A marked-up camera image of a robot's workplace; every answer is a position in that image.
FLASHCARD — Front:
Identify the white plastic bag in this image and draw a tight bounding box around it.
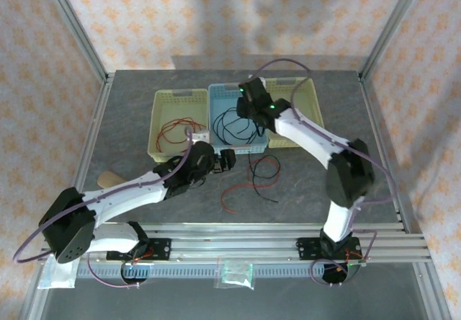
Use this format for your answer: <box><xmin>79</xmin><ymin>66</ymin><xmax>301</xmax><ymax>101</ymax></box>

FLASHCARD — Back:
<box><xmin>37</xmin><ymin>258</ymin><xmax>79</xmax><ymax>290</ymax></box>

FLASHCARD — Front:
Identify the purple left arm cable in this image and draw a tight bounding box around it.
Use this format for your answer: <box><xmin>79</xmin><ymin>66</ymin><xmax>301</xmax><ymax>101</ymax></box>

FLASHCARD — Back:
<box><xmin>12</xmin><ymin>125</ymin><xmax>195</xmax><ymax>289</ymax></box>

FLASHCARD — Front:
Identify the tan wooden paddle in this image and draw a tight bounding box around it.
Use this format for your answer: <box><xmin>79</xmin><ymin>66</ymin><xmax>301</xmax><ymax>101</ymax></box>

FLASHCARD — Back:
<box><xmin>97</xmin><ymin>170</ymin><xmax>127</xmax><ymax>190</ymax></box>

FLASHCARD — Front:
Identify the yellow perforated plastic basket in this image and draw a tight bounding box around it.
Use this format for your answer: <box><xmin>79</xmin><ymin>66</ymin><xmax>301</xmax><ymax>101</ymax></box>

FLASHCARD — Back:
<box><xmin>146</xmin><ymin>88</ymin><xmax>210</xmax><ymax>163</ymax></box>
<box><xmin>261</xmin><ymin>77</ymin><xmax>325</xmax><ymax>148</ymax></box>

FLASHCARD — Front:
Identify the aluminium frame post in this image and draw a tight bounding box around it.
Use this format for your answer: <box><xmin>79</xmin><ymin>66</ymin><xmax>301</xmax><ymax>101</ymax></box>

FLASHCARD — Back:
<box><xmin>38</xmin><ymin>0</ymin><xmax>111</xmax><ymax>85</ymax></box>
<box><xmin>358</xmin><ymin>0</ymin><xmax>431</xmax><ymax>81</ymax></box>

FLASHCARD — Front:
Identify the aluminium side rail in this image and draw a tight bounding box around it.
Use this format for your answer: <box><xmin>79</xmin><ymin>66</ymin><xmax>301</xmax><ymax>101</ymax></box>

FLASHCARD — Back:
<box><xmin>19</xmin><ymin>71</ymin><xmax>116</xmax><ymax>320</ymax></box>
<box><xmin>358</xmin><ymin>73</ymin><xmax>455</xmax><ymax>320</ymax></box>

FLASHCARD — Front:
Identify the blue perforated plastic basket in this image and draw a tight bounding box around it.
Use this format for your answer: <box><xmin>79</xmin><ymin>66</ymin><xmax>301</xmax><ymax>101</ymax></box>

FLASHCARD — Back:
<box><xmin>207</xmin><ymin>83</ymin><xmax>270</xmax><ymax>155</ymax></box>

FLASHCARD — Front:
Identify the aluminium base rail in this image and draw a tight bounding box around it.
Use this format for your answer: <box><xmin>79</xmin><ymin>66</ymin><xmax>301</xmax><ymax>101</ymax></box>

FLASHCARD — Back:
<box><xmin>35</xmin><ymin>221</ymin><xmax>431</xmax><ymax>263</ymax></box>

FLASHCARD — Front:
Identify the clear plastic bag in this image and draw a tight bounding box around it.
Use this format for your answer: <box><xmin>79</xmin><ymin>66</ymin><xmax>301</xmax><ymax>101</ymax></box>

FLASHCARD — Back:
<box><xmin>214</xmin><ymin>257</ymin><xmax>255</xmax><ymax>291</ymax></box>

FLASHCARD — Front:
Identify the grey slotted cable duct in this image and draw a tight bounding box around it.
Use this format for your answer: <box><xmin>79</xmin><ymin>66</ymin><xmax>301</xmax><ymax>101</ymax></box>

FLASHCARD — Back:
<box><xmin>77</xmin><ymin>263</ymin><xmax>363</xmax><ymax>278</ymax></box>

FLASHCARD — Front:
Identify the red cable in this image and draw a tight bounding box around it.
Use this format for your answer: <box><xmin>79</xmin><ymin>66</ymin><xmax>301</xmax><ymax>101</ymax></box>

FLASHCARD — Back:
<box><xmin>156</xmin><ymin>117</ymin><xmax>205</xmax><ymax>154</ymax></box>
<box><xmin>164</xmin><ymin>120</ymin><xmax>197</xmax><ymax>144</ymax></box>

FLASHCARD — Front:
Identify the black cable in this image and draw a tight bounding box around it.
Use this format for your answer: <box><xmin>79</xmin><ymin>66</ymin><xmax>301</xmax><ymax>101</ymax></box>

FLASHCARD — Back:
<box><xmin>236</xmin><ymin>117</ymin><xmax>264</xmax><ymax>144</ymax></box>
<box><xmin>248</xmin><ymin>152</ymin><xmax>281</xmax><ymax>204</ymax></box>
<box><xmin>221</xmin><ymin>116</ymin><xmax>260</xmax><ymax>145</ymax></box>
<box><xmin>211</xmin><ymin>107</ymin><xmax>241</xmax><ymax>147</ymax></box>

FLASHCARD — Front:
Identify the pile of red black wires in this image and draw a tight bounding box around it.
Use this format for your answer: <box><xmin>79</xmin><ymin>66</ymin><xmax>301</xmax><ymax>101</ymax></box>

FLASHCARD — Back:
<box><xmin>220</xmin><ymin>155</ymin><xmax>281</xmax><ymax>215</ymax></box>

